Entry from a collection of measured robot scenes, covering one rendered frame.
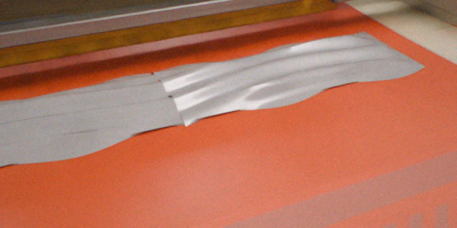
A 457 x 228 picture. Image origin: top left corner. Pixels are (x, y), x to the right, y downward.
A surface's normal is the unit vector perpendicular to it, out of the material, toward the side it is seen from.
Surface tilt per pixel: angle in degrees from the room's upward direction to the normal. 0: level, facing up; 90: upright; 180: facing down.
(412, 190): 0
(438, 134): 0
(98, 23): 90
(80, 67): 0
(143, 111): 33
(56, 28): 90
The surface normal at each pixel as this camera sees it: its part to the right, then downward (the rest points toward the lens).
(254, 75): 0.32, -0.49
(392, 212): 0.00, -0.86
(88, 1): 0.41, 0.46
